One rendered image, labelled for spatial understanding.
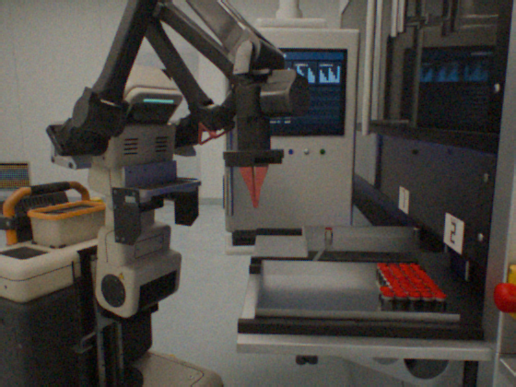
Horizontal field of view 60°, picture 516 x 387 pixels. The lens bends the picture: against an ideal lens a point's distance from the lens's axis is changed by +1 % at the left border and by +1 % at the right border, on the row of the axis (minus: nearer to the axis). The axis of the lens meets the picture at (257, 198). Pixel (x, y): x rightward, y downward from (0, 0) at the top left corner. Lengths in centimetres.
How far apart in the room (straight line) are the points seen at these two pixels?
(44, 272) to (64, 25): 566
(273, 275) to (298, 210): 71
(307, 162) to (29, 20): 591
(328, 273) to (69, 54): 615
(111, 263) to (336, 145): 90
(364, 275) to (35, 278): 97
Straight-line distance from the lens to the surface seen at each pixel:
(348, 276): 104
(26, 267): 150
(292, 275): 103
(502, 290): 69
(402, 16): 116
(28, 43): 716
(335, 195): 172
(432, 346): 79
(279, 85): 70
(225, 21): 84
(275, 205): 168
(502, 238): 76
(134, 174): 131
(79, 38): 686
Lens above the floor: 124
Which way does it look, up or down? 10 degrees down
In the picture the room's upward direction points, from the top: straight up
